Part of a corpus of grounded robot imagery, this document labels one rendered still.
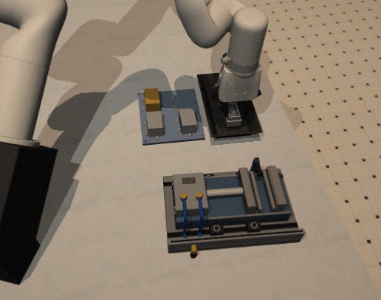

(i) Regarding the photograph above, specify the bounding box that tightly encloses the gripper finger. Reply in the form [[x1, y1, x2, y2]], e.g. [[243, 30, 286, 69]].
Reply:
[[210, 85, 229, 117], [237, 90, 261, 116]]

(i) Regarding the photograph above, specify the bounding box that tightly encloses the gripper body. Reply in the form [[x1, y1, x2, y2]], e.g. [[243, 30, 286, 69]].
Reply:
[[216, 63, 261, 102]]

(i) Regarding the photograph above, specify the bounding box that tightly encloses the grey flat bar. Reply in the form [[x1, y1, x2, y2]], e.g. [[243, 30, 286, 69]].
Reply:
[[249, 171, 263, 214], [261, 170, 276, 212]]

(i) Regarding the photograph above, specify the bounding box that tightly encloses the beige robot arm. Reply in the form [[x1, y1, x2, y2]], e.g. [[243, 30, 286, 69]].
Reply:
[[0, 0, 268, 147]]

